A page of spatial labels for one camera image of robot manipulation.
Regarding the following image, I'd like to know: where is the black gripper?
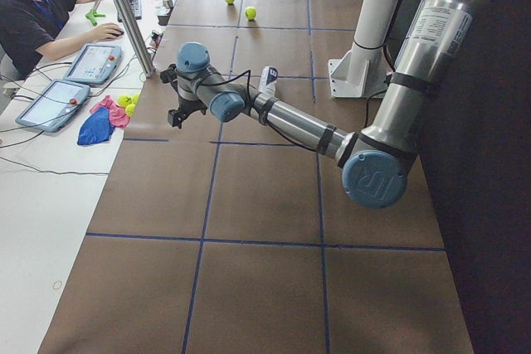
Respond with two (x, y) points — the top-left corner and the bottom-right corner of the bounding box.
(168, 87), (207, 129)

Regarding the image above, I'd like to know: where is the clear tennis ball can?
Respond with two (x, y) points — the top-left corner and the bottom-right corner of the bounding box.
(258, 65), (278, 96)

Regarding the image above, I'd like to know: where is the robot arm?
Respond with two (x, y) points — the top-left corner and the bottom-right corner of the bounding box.
(160, 0), (493, 209)

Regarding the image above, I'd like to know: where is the spare tennis ball on desk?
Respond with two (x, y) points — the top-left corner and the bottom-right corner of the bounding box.
(117, 95), (133, 109)

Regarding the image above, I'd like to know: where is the pink cloth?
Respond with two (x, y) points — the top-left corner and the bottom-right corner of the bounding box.
(90, 95), (130, 129)

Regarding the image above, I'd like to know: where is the blue cloth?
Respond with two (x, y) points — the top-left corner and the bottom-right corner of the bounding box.
(77, 108), (114, 146)

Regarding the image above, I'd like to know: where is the upper teach pendant tablet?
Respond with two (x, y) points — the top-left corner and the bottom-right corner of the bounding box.
(63, 43), (122, 85)

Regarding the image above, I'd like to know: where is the teach pendant tablet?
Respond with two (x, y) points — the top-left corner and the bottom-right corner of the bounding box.
(15, 80), (90, 133)
(63, 43), (122, 85)

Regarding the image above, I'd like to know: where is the lower teach pendant tablet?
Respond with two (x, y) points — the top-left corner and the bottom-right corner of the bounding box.
(15, 80), (90, 133)

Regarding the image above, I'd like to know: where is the green plastic tool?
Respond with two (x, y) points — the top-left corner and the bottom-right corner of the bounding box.
(85, 10), (105, 27)

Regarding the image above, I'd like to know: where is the person in black shirt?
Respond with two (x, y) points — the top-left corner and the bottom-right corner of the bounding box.
(1, 0), (123, 80)

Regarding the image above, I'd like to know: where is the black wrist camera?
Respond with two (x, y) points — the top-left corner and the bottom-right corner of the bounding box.
(159, 64), (178, 84)

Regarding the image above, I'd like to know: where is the aluminium frame post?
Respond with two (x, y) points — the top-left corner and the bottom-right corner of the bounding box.
(114, 0), (155, 79)

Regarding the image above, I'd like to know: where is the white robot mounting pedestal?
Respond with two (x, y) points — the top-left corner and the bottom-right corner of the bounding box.
(327, 0), (412, 100)

